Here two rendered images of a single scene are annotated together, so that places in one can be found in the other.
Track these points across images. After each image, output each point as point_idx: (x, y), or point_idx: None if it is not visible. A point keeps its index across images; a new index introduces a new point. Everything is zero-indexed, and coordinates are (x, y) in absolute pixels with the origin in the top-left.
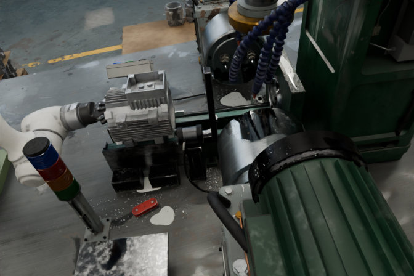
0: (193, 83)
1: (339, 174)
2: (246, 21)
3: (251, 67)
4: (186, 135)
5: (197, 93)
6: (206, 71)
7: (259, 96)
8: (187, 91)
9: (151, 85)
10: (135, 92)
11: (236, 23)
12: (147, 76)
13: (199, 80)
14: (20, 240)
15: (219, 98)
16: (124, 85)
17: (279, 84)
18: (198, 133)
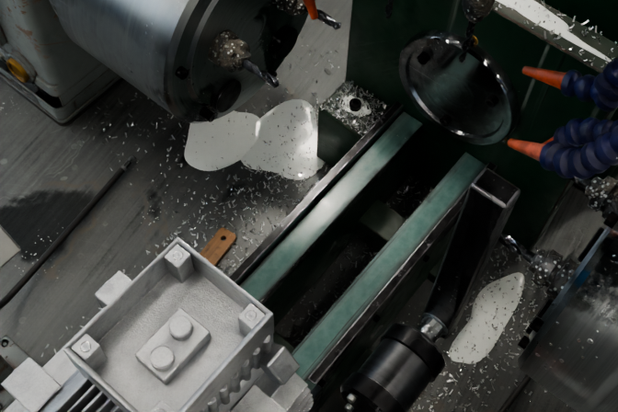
0: (43, 154)
1: None
2: None
3: (284, 27)
4: (406, 390)
5: (93, 182)
6: (506, 197)
7: (342, 97)
8: (53, 195)
9: (192, 329)
10: (191, 403)
11: None
12: (129, 299)
13: (51, 131)
14: None
15: (177, 156)
16: (10, 382)
17: (495, 58)
18: (431, 361)
